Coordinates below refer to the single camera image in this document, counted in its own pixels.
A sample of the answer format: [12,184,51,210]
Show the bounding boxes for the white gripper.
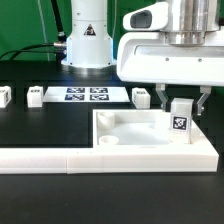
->
[117,1,224,116]

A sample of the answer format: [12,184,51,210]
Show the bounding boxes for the white square table top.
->
[91,109,205,155]

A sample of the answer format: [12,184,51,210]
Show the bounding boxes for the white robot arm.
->
[62,0,224,113]

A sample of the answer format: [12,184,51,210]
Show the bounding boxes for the white L-shaped obstacle fence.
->
[0,112,220,175]

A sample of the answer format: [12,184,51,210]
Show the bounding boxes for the white marker sheet with tags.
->
[43,87,129,102]

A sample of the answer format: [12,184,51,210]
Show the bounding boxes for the black cable bundle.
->
[0,41,68,62]

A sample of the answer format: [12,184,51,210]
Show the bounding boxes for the black upright cable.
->
[50,0,67,44]

